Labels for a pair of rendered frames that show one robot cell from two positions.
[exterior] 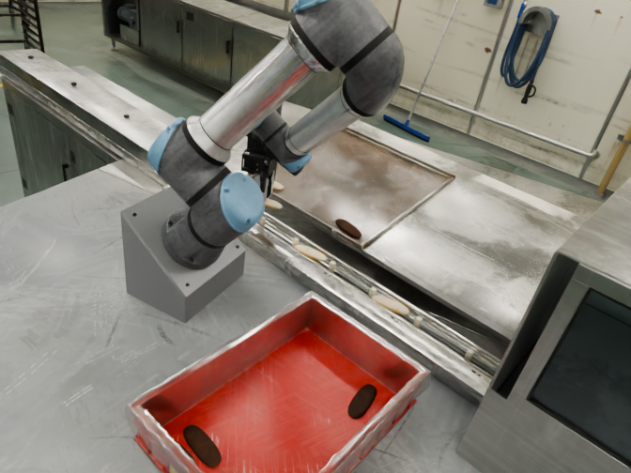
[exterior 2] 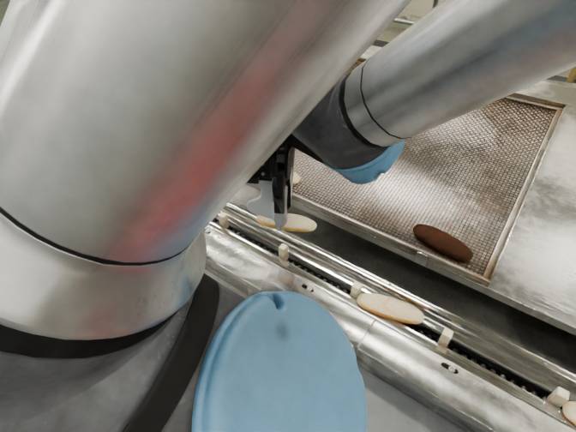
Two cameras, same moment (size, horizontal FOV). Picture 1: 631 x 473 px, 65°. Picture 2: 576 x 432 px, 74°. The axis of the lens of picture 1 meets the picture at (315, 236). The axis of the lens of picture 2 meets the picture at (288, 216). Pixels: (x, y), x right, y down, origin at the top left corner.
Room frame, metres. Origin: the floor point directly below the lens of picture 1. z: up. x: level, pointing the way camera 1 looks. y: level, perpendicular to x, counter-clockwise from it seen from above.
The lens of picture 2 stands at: (0.83, 0.17, 1.33)
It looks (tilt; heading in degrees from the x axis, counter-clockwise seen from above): 41 degrees down; 359
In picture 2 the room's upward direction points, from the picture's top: straight up
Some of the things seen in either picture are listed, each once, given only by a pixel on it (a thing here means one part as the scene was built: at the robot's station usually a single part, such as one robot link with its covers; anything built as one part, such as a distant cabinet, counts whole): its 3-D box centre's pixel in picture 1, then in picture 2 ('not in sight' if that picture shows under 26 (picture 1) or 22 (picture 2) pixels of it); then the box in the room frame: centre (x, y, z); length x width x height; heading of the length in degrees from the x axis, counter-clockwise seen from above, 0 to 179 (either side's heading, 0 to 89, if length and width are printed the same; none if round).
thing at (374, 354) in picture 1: (289, 403); not in sight; (0.62, 0.00, 0.88); 0.49 x 0.34 x 0.10; 144
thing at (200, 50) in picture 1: (232, 31); not in sight; (5.38, 1.21, 0.51); 3.00 x 1.26 x 1.03; 53
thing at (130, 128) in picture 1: (84, 98); not in sight; (1.93, 1.02, 0.89); 1.25 x 0.18 x 0.09; 53
